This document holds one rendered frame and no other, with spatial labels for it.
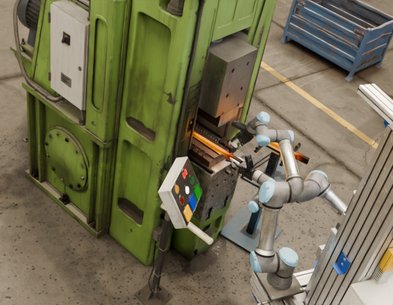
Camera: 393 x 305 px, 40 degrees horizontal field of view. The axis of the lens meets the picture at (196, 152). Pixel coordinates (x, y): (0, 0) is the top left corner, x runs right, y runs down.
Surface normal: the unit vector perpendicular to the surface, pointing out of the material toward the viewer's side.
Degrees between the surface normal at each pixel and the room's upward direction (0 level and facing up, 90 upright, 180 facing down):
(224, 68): 90
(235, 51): 0
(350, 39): 89
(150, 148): 90
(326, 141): 0
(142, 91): 89
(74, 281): 0
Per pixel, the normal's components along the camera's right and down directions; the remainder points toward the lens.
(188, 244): -0.65, 0.38
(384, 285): 0.16, -0.77
